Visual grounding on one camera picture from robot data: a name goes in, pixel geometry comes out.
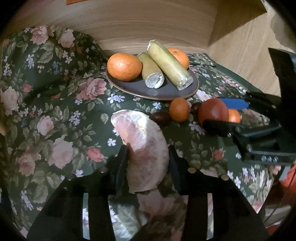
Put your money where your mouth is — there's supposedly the red tomato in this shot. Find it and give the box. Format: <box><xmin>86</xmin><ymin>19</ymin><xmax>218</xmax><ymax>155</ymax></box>
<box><xmin>198</xmin><ymin>98</ymin><xmax>229</xmax><ymax>125</ymax></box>

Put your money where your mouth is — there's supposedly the long sugarcane piece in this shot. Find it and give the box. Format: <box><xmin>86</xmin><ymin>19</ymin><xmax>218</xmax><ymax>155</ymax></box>
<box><xmin>147</xmin><ymin>40</ymin><xmax>194</xmax><ymax>91</ymax></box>

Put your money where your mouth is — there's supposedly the dark brown round plate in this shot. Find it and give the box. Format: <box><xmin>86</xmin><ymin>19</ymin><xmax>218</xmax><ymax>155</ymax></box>
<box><xmin>106</xmin><ymin>70</ymin><xmax>199</xmax><ymax>100</ymax></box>

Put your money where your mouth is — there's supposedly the large orange mandarin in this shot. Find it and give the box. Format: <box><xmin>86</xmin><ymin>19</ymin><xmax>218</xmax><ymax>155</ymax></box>
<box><xmin>107</xmin><ymin>53</ymin><xmax>142</xmax><ymax>82</ymax></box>

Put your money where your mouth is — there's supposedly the small orange kumquat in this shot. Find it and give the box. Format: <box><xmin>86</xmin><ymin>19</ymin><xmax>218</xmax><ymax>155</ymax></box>
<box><xmin>228</xmin><ymin>108</ymin><xmax>241</xmax><ymax>123</ymax></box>
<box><xmin>169</xmin><ymin>97</ymin><xmax>190</xmax><ymax>122</ymax></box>

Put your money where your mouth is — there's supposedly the floral dark green cloth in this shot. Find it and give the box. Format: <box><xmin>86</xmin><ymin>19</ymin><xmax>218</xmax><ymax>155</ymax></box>
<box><xmin>1</xmin><ymin>25</ymin><xmax>274</xmax><ymax>240</ymax></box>

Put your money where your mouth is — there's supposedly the peeled pink pomelo segment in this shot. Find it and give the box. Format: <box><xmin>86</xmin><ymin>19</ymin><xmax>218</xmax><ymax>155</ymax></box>
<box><xmin>111</xmin><ymin>109</ymin><xmax>169</xmax><ymax>193</ymax></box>

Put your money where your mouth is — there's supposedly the orange sticky note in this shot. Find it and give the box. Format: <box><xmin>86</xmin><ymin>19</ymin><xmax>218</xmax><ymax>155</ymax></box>
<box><xmin>66</xmin><ymin>0</ymin><xmax>86</xmax><ymax>5</ymax></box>

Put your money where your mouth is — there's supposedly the medium orange mandarin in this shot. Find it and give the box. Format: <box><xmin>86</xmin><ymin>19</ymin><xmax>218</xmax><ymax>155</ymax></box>
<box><xmin>168</xmin><ymin>48</ymin><xmax>190</xmax><ymax>69</ymax></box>

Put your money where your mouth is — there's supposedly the short sugarcane piece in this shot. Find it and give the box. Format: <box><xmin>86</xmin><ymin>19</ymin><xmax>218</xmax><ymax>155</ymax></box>
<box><xmin>137</xmin><ymin>52</ymin><xmax>165</xmax><ymax>89</ymax></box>

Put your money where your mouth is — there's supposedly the dark red jujube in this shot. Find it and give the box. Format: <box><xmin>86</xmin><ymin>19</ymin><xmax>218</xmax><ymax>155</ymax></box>
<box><xmin>149</xmin><ymin>111</ymin><xmax>171</xmax><ymax>126</ymax></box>

